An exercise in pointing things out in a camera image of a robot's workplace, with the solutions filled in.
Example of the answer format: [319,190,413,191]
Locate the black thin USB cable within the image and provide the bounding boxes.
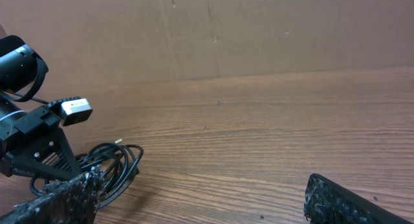
[74,138,130,192]

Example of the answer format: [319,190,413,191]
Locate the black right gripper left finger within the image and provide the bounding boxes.
[1,166,104,224]

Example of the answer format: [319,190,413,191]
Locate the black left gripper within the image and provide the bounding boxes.
[1,97,82,181]

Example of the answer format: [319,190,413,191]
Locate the black USB cable metallic plugs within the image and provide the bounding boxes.
[29,142,144,209]

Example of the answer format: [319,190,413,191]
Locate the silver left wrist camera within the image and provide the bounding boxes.
[61,98,93,126]

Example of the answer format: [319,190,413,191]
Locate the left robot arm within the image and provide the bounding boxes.
[1,35,82,181]

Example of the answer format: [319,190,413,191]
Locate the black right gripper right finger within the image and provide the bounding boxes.
[303,174,411,224]

